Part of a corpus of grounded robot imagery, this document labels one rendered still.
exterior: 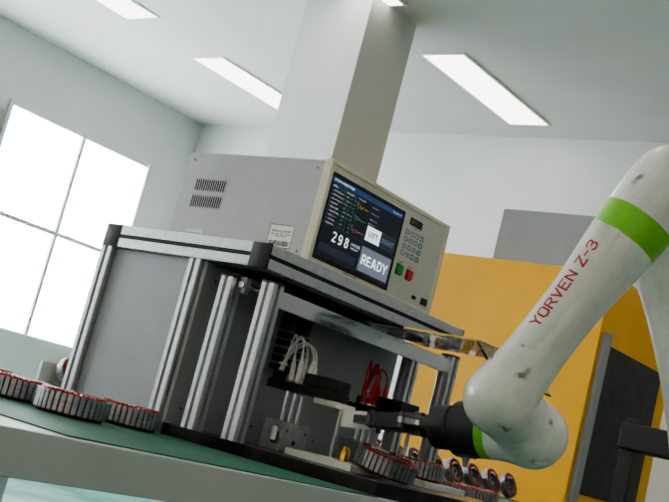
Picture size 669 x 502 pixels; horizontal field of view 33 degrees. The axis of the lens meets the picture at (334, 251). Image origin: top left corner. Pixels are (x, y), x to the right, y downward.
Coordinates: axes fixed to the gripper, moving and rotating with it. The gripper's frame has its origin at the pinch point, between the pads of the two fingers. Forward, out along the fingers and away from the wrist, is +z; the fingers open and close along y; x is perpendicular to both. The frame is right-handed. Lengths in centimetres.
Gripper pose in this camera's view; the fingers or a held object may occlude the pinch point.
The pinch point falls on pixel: (357, 419)
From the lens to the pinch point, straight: 202.8
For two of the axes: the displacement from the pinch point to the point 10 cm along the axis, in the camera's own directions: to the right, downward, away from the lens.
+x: 1.5, -9.6, 2.3
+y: 5.9, 2.8, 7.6
